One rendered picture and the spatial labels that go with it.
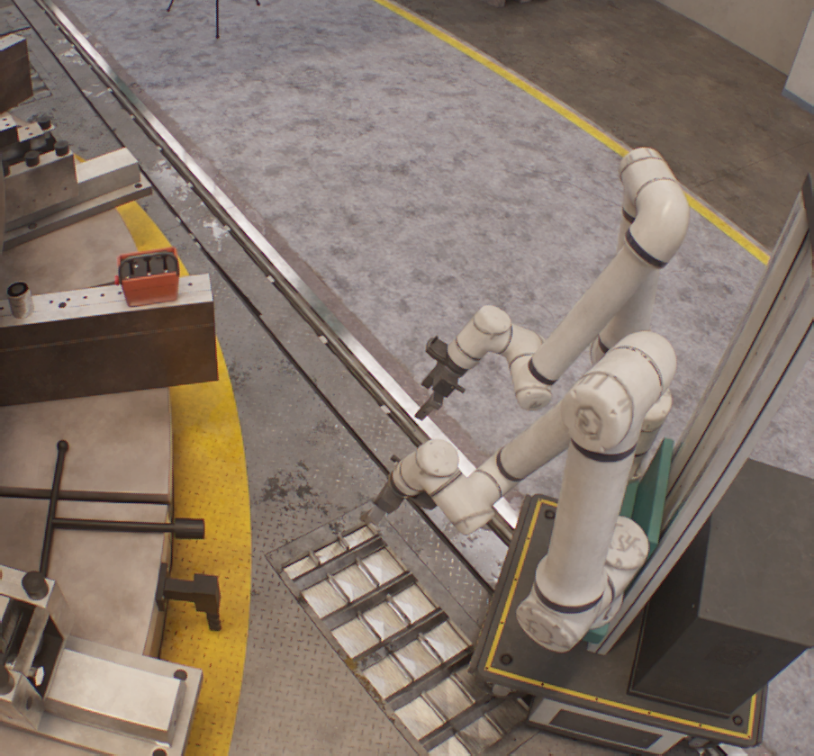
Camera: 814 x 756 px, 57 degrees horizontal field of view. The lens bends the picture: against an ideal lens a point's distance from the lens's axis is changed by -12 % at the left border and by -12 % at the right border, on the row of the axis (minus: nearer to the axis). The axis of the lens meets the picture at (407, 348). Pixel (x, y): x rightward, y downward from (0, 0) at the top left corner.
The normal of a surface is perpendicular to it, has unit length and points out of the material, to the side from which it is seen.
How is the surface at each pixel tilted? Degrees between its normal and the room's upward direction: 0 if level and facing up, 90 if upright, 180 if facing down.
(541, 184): 0
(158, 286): 97
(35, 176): 90
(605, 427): 87
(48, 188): 90
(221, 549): 0
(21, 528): 0
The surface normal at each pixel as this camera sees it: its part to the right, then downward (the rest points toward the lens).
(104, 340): 0.27, 0.70
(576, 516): -0.57, 0.52
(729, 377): -0.32, 0.65
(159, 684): 0.11, -0.70
